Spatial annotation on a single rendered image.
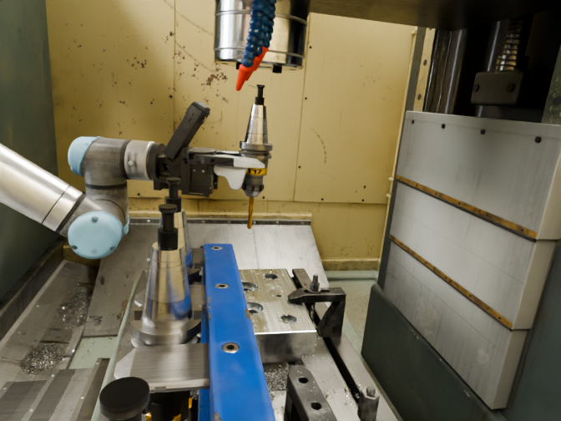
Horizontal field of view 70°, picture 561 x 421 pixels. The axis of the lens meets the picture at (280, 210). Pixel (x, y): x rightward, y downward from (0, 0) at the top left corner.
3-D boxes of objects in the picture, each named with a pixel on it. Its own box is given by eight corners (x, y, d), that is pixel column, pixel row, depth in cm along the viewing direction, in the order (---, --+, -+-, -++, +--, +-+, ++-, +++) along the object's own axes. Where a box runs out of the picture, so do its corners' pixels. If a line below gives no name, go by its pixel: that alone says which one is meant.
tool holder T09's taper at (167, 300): (190, 328, 34) (192, 256, 33) (137, 329, 34) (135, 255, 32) (194, 302, 39) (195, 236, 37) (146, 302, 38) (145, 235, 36)
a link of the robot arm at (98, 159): (88, 174, 82) (86, 133, 79) (141, 180, 81) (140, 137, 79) (66, 183, 74) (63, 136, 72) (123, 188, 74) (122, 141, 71)
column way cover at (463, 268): (488, 415, 72) (565, 125, 58) (376, 291, 117) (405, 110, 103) (511, 413, 73) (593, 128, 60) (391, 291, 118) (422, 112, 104)
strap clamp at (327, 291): (285, 339, 90) (291, 278, 86) (283, 331, 93) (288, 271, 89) (341, 336, 93) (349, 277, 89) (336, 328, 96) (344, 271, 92)
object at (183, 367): (108, 399, 28) (108, 389, 28) (121, 352, 33) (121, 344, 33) (209, 391, 30) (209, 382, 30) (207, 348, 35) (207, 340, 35)
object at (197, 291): (131, 317, 39) (131, 309, 38) (138, 291, 44) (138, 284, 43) (205, 314, 40) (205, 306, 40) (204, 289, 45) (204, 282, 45)
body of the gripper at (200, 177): (221, 189, 80) (162, 184, 81) (222, 145, 78) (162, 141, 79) (212, 197, 73) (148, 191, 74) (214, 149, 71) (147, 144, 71)
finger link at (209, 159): (240, 165, 73) (198, 160, 76) (240, 156, 73) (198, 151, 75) (229, 169, 69) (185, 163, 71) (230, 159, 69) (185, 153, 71)
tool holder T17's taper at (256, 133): (269, 144, 72) (272, 106, 70) (244, 143, 71) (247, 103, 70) (267, 142, 76) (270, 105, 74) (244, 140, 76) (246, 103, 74)
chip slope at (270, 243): (67, 372, 114) (60, 290, 107) (112, 272, 177) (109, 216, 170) (357, 354, 134) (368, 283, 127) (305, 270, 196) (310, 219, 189)
